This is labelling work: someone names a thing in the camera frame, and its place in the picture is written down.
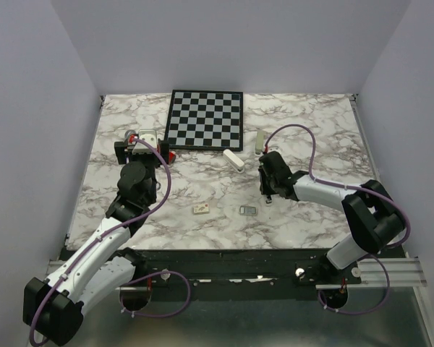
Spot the grey staple strip tray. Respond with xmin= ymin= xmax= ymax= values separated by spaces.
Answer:
xmin=239 ymin=205 xmax=258 ymax=216

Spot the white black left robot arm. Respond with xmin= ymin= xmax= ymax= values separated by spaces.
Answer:
xmin=23 ymin=134 xmax=171 ymax=346

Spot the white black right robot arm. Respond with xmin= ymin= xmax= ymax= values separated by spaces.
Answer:
xmin=258 ymin=151 xmax=409 ymax=283

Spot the pale green stapler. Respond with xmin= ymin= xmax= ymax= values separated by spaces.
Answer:
xmin=255 ymin=130 xmax=265 ymax=155

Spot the red glitter toy microphone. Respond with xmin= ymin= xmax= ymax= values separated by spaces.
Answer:
xmin=124 ymin=130 xmax=176 ymax=164

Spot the black white chessboard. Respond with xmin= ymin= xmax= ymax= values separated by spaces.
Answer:
xmin=165 ymin=90 xmax=244 ymax=152

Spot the small staple box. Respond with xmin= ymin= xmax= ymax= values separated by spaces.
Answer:
xmin=192 ymin=203 xmax=210 ymax=215

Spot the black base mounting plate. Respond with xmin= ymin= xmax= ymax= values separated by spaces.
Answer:
xmin=57 ymin=248 xmax=388 ymax=301

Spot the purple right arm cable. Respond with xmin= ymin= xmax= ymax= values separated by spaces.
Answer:
xmin=263 ymin=124 xmax=412 ymax=314

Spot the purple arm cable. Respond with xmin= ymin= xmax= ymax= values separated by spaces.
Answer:
xmin=263 ymin=124 xmax=412 ymax=314
xmin=28 ymin=139 xmax=192 ymax=346

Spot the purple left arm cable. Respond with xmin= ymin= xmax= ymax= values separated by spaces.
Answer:
xmin=28 ymin=139 xmax=192 ymax=346

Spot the aluminium rail left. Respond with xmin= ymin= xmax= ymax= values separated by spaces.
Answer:
xmin=43 ymin=259 xmax=149 ymax=292

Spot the aluminium rail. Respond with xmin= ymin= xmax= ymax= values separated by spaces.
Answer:
xmin=315 ymin=258 xmax=427 ymax=290
xmin=43 ymin=259 xmax=149 ymax=292

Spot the aluminium rail right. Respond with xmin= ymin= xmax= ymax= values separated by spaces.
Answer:
xmin=315 ymin=258 xmax=427 ymax=290

